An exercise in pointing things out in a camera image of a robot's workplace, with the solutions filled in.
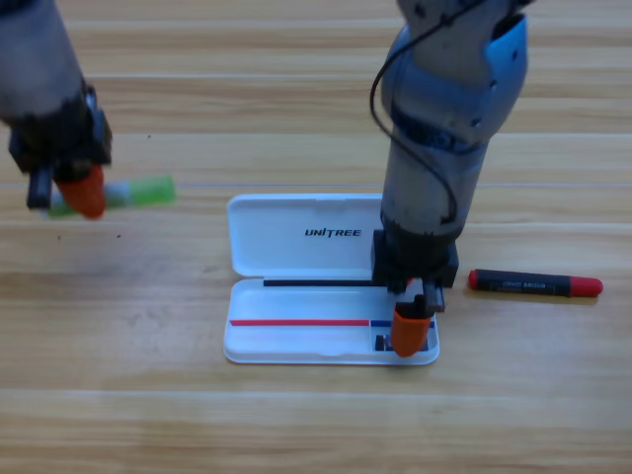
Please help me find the black marker with red cap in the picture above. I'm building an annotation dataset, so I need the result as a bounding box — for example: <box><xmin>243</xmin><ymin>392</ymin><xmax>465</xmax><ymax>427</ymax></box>
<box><xmin>467</xmin><ymin>269</ymin><xmax>604</xmax><ymax>300</ymax></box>

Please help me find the white Unitree pencil case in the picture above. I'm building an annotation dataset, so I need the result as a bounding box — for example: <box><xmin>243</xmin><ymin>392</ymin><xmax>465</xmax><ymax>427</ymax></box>
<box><xmin>222</xmin><ymin>193</ymin><xmax>440</xmax><ymax>366</ymax></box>

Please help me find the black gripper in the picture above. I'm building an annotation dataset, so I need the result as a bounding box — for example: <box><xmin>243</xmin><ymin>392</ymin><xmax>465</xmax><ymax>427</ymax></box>
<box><xmin>7</xmin><ymin>86</ymin><xmax>114</xmax><ymax>220</ymax></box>
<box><xmin>369</xmin><ymin>229</ymin><xmax>460</xmax><ymax>359</ymax></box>

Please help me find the green and white pen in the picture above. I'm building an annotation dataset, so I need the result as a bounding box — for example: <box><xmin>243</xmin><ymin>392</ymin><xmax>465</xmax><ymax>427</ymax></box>
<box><xmin>46</xmin><ymin>175</ymin><xmax>178</xmax><ymax>220</ymax></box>

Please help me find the dark blue eraser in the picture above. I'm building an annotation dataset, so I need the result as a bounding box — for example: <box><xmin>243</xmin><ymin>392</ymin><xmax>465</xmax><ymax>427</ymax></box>
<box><xmin>374</xmin><ymin>334</ymin><xmax>430</xmax><ymax>354</ymax></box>

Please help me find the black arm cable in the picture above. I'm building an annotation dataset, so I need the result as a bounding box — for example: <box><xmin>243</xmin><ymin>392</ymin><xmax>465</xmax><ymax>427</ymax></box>
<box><xmin>369</xmin><ymin>0</ymin><xmax>495</xmax><ymax>226</ymax></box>

